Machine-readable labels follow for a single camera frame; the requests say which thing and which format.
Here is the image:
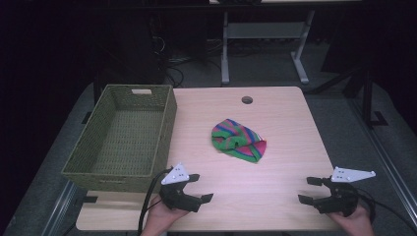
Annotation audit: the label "black computer tower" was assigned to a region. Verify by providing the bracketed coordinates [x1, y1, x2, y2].
[106, 11, 167, 86]

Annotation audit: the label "aluminium floor rail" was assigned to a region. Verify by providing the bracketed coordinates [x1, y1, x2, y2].
[348, 97, 417, 227]
[40, 179, 80, 236]

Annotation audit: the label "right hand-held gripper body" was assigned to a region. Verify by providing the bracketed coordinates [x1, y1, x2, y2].
[314, 166, 377, 218]

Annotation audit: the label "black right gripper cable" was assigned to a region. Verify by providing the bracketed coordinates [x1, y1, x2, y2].
[353, 186, 417, 234]

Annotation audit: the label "black metal stand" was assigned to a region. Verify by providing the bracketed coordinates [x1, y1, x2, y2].
[342, 63, 389, 130]

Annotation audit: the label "striped knitted pet sweater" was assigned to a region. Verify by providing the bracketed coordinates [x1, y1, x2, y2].
[210, 118, 268, 164]

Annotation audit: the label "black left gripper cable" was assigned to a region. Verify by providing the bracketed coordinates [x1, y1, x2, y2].
[137, 167, 174, 236]

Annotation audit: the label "grey metal desk frame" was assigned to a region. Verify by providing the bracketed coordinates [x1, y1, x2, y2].
[220, 9, 317, 87]

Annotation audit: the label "person's left hand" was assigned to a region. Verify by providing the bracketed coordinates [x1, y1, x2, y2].
[140, 193, 191, 236]

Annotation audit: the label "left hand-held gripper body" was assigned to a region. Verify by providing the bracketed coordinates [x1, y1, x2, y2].
[159, 162, 203, 213]

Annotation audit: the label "green woven basket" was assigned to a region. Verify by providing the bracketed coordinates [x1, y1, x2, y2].
[61, 84, 178, 194]

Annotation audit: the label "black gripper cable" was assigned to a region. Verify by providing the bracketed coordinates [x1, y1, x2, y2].
[137, 167, 174, 236]
[353, 186, 417, 234]

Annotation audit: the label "black floor cables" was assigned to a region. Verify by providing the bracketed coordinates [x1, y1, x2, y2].
[151, 33, 224, 89]

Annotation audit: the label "person's right hand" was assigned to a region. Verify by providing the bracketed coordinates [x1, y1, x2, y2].
[327, 204, 376, 236]

